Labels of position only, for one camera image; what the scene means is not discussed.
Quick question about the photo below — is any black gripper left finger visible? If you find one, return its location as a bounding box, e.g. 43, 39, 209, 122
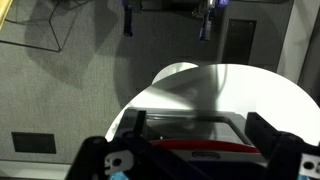
65, 109, 174, 180

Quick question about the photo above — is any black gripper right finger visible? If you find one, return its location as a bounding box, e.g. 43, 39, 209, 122
245, 112, 320, 180

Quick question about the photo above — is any grey toy stove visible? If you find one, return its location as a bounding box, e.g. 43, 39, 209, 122
115, 108, 266, 180

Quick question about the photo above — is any round white table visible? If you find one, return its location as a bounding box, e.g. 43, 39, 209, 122
104, 62, 320, 148

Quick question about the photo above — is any black floor vent panel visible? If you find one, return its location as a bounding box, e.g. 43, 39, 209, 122
11, 132, 57, 154

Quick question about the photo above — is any blue-black left stand leg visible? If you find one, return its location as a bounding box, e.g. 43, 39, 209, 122
121, 0, 133, 37

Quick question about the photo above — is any blue-black stand leg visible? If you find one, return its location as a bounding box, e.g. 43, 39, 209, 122
192, 0, 216, 42
121, 0, 133, 37

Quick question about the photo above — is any blue-black right stand leg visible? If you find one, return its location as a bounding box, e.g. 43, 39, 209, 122
192, 0, 216, 42

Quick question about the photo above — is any dark wall vent panel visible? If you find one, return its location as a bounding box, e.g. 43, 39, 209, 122
222, 19, 256, 64

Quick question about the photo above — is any wooden chair with wire legs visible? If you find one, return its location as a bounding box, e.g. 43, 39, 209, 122
1, 0, 91, 52

